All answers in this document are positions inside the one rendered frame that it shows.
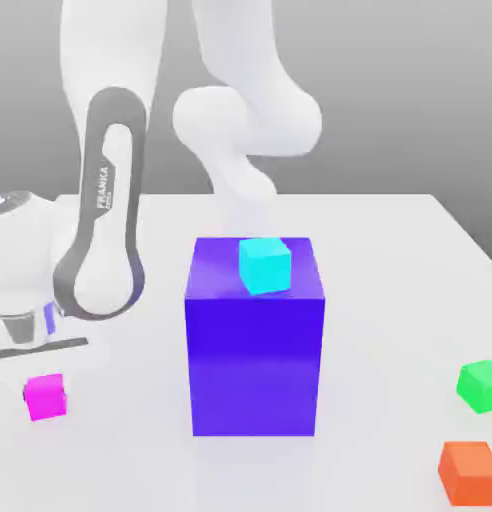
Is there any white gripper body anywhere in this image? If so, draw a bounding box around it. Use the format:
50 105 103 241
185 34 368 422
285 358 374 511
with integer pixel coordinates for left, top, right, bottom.
0 336 90 375

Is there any small magenta cube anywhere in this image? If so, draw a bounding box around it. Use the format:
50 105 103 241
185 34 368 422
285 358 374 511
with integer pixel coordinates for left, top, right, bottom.
22 373 68 423

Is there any small cyan cube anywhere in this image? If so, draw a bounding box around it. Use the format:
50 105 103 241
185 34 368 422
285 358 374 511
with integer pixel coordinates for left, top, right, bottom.
238 237 293 297

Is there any small green cube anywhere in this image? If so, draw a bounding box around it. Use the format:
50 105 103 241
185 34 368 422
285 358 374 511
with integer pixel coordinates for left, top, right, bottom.
455 358 492 415

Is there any small orange cube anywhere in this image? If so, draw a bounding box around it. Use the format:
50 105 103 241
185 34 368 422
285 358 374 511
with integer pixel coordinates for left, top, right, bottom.
437 440 492 508

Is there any large blue box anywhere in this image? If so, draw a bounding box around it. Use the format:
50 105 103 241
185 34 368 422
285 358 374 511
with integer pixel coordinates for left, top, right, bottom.
184 236 326 438

